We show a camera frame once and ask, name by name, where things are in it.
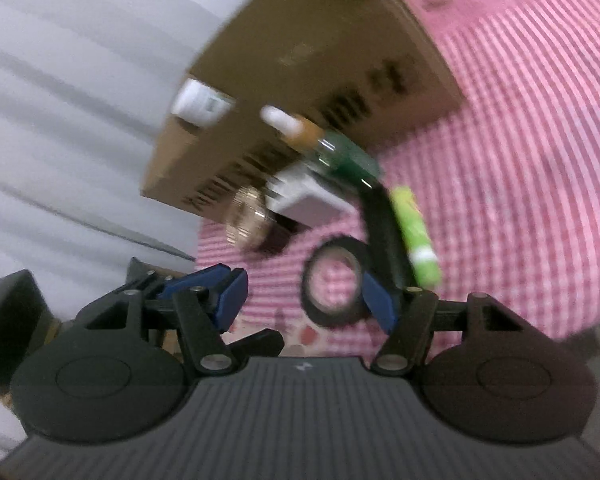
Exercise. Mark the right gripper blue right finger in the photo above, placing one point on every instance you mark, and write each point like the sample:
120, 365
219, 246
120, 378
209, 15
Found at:
491, 334

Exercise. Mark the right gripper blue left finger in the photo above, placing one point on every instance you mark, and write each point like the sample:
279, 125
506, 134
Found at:
198, 307

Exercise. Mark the green tube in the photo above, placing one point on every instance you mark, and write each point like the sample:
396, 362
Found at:
416, 238

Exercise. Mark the black tape roll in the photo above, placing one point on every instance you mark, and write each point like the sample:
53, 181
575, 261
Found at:
331, 284

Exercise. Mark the gold lid cream jar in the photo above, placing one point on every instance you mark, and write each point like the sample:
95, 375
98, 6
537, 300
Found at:
251, 226

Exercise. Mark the white rectangular box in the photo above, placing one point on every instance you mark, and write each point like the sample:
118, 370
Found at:
305, 197

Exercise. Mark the green dropper bottle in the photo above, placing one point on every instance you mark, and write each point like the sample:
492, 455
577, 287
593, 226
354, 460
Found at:
328, 152

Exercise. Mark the pink checkered tablecloth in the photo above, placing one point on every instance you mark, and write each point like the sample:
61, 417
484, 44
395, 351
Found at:
509, 184

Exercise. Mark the white curtain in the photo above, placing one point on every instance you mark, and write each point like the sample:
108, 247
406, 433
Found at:
85, 86

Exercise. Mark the brown cardboard box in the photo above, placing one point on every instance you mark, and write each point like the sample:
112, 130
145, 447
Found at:
366, 68

